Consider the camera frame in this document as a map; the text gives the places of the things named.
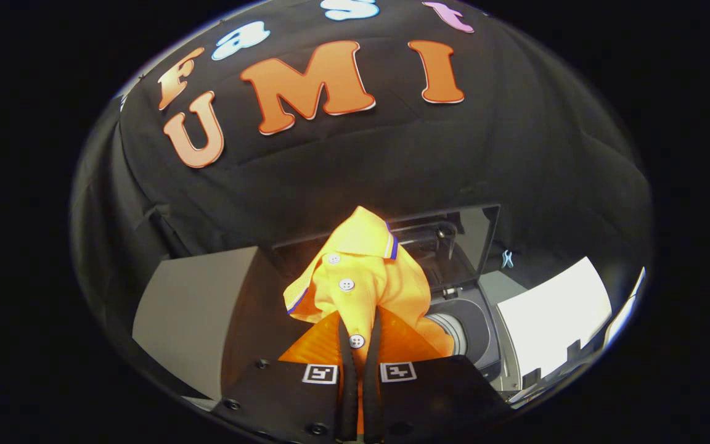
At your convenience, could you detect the white sheet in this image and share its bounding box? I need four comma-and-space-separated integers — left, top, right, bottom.
496, 256, 613, 378

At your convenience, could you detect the black backdrop cloth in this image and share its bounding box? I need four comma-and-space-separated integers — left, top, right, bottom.
71, 0, 653, 371

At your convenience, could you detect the yellow polo shirt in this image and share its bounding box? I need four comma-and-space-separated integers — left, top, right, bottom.
283, 205, 455, 434

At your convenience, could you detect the grey washing machine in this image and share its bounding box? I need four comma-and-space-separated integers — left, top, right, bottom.
269, 203, 523, 397

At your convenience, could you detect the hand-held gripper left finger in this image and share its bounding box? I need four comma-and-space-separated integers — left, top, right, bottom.
213, 310, 359, 443

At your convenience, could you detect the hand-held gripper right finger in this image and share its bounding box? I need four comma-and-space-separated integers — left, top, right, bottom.
363, 306, 514, 443

